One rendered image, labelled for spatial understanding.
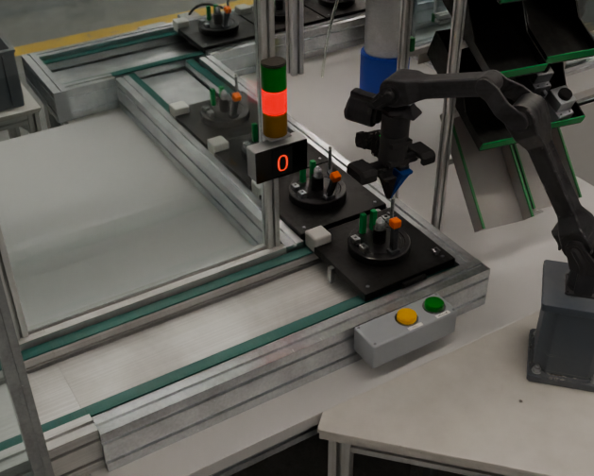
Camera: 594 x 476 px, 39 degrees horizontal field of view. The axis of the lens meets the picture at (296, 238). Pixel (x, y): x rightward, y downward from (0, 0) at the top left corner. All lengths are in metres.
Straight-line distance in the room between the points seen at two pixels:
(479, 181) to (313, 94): 0.97
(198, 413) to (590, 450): 0.73
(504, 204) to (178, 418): 0.89
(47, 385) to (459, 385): 0.81
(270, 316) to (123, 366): 0.32
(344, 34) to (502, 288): 1.41
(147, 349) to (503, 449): 0.72
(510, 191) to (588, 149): 1.16
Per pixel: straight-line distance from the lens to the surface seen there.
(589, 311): 1.66
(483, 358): 1.81
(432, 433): 1.65
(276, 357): 1.63
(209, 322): 1.78
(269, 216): 1.85
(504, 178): 2.00
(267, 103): 1.68
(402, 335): 1.69
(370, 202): 2.04
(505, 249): 2.12
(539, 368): 1.78
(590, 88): 2.98
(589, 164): 3.19
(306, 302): 1.82
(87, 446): 1.57
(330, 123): 2.62
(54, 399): 1.69
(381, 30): 2.65
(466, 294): 1.88
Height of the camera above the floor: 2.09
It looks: 36 degrees down
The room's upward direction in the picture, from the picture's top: 1 degrees counter-clockwise
